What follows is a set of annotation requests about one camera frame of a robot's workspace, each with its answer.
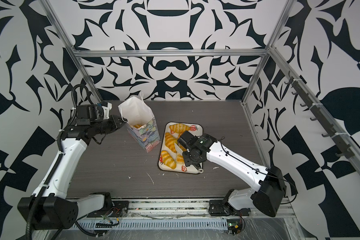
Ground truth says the twisted fake bread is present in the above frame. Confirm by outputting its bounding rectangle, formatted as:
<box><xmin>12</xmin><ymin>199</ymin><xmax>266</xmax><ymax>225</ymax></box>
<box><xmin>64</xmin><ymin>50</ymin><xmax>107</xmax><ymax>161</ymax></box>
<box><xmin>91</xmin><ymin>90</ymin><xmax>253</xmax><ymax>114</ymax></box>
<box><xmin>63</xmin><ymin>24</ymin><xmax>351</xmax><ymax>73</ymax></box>
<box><xmin>176</xmin><ymin>145</ymin><xmax>186</xmax><ymax>165</ymax></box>

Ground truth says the column fake croissant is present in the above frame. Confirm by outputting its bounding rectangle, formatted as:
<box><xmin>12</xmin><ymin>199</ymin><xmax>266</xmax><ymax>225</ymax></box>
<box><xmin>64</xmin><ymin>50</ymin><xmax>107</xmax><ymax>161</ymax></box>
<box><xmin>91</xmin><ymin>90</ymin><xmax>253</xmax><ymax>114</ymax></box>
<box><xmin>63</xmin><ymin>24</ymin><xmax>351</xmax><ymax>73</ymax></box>
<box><xmin>165</xmin><ymin>132</ymin><xmax>178</xmax><ymax>153</ymax></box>

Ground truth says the knotted fake bread roll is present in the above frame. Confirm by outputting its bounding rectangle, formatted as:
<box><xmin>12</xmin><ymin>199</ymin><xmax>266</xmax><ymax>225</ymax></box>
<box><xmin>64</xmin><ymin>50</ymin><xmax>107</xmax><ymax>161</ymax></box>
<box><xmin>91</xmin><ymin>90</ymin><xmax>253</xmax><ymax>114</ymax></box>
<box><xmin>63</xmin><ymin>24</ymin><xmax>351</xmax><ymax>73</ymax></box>
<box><xmin>133</xmin><ymin>124</ymin><xmax>142</xmax><ymax>129</ymax></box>

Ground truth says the colourful printed paper bag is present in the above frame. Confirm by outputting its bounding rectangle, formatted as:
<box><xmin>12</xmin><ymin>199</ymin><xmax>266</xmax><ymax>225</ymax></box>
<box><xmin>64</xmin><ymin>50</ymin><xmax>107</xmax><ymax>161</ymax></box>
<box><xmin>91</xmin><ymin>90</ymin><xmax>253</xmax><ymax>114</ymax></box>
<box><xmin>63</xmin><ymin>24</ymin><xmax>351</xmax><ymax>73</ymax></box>
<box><xmin>118</xmin><ymin>95</ymin><xmax>161</xmax><ymax>152</ymax></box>

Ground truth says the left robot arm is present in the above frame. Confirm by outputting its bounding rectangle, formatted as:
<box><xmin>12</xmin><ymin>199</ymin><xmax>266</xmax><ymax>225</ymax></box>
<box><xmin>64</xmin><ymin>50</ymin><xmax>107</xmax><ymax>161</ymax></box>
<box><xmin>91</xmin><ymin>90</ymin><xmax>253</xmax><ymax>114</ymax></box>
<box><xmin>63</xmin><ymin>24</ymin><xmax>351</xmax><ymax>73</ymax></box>
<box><xmin>18</xmin><ymin>97</ymin><xmax>127</xmax><ymax>240</ymax></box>

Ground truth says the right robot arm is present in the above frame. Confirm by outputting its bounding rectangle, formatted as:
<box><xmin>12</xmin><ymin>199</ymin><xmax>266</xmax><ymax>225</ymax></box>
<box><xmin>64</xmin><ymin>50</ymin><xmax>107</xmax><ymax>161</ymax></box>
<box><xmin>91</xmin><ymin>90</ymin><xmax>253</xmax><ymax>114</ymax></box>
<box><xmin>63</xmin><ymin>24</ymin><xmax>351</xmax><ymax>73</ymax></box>
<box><xmin>178</xmin><ymin>131</ymin><xmax>288</xmax><ymax>218</ymax></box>

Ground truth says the long striped fake croissant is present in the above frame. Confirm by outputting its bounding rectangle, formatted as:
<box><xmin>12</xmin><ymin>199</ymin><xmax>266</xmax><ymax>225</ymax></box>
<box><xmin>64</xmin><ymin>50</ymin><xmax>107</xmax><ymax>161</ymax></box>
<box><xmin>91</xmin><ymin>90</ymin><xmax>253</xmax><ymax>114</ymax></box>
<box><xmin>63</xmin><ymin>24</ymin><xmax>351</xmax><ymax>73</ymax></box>
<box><xmin>169</xmin><ymin>123</ymin><xmax>191</xmax><ymax>134</ymax></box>

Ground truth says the bottom left fake croissant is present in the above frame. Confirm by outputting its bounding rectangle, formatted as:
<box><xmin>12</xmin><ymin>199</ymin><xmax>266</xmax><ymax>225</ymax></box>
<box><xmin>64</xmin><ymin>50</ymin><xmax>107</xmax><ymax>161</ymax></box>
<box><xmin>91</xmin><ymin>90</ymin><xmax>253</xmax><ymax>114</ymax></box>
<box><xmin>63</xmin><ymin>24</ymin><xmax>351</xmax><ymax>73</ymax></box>
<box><xmin>161</xmin><ymin>151</ymin><xmax>177</xmax><ymax>169</ymax></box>

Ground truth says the strawberry print tray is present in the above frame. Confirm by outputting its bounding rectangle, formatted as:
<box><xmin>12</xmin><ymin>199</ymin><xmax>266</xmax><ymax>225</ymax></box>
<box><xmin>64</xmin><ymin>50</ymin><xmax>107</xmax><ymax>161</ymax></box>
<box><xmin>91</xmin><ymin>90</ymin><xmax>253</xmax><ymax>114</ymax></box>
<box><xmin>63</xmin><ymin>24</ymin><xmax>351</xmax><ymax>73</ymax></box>
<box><xmin>158</xmin><ymin>122</ymin><xmax>203</xmax><ymax>174</ymax></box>

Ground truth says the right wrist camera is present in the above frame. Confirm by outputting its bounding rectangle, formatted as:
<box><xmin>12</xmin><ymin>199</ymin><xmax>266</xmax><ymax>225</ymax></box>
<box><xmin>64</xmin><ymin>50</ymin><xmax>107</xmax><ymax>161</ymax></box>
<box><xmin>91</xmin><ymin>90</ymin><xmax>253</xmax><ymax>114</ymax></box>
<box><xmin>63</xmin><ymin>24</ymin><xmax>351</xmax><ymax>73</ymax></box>
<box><xmin>178</xmin><ymin>131</ymin><xmax>198</xmax><ymax>149</ymax></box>

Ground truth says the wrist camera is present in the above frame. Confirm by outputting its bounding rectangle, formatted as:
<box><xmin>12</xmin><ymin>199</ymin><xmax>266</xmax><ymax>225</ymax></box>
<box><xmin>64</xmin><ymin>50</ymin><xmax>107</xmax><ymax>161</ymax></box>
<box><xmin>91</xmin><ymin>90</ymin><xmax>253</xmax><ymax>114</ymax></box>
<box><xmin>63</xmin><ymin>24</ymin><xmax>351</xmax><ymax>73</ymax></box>
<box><xmin>76</xmin><ymin>101</ymin><xmax>112</xmax><ymax>126</ymax></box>
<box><xmin>178</xmin><ymin>131</ymin><xmax>198</xmax><ymax>149</ymax></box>

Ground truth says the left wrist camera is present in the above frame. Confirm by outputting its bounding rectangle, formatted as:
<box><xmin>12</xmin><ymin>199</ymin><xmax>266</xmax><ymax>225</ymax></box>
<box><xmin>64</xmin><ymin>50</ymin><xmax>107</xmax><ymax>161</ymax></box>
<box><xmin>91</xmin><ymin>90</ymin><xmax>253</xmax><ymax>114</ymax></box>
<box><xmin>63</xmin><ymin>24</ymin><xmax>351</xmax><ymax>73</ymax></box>
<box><xmin>76</xmin><ymin>101</ymin><xmax>112</xmax><ymax>126</ymax></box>

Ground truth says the base rail with cable duct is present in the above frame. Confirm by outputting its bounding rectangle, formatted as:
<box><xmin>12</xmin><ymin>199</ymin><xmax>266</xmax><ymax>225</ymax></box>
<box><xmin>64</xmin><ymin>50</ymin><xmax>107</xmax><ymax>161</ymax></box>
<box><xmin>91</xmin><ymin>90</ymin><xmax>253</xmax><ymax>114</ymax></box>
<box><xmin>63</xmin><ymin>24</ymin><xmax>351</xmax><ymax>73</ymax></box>
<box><xmin>32</xmin><ymin>197</ymin><xmax>301</xmax><ymax>238</ymax></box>

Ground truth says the wall hook rack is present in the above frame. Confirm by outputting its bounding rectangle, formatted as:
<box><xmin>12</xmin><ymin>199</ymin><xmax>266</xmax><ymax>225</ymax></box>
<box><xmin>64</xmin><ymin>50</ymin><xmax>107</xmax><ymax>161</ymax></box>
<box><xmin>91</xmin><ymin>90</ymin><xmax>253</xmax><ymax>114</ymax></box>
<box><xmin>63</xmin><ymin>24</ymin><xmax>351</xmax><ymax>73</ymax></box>
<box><xmin>286</xmin><ymin>76</ymin><xmax>355</xmax><ymax>159</ymax></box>

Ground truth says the aluminium frame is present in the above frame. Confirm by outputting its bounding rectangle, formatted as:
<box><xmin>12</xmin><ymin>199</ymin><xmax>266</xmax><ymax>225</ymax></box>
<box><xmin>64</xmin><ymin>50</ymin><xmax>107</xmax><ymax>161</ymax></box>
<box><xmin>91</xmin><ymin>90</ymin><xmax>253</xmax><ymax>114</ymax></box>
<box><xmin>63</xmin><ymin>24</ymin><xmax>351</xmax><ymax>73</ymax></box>
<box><xmin>40</xmin><ymin>1</ymin><xmax>360</xmax><ymax>175</ymax></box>

